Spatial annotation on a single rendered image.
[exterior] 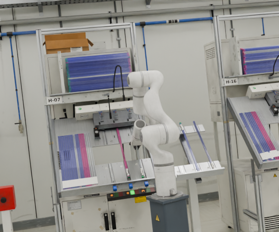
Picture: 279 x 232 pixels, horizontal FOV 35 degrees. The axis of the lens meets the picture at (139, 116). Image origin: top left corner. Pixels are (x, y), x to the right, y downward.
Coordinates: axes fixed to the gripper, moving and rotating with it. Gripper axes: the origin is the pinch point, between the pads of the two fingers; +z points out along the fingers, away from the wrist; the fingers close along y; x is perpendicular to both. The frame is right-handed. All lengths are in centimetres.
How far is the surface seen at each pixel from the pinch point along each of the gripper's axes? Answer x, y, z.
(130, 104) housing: -39.6, -0.5, 1.6
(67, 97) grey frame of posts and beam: -46, 48, -3
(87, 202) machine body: 28, 39, 28
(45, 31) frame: -92, 61, -30
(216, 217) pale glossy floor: 13, -92, 139
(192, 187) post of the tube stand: 32, -38, 11
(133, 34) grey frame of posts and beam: -89, -8, -26
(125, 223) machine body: 43, 11, 40
